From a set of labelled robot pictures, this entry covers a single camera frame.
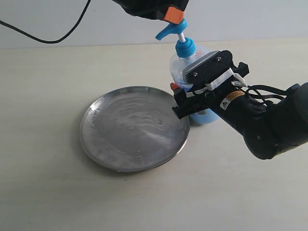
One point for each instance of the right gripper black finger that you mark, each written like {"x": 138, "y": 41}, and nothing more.
{"x": 187, "y": 106}

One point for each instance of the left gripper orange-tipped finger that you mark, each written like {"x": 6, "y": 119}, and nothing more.
{"x": 174, "y": 15}

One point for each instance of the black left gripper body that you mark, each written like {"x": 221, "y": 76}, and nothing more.
{"x": 150, "y": 9}

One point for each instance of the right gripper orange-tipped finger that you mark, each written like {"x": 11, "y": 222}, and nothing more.
{"x": 178, "y": 93}

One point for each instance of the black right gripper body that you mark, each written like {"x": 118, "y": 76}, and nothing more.
{"x": 226, "y": 92}

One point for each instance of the blue pump soap bottle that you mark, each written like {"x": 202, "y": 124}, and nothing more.
{"x": 186, "y": 52}

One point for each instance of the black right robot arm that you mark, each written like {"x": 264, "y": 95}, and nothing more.
{"x": 271, "y": 121}

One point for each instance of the round steel plate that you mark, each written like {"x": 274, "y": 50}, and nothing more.
{"x": 133, "y": 129}

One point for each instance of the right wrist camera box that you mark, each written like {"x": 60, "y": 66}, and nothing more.
{"x": 209, "y": 70}

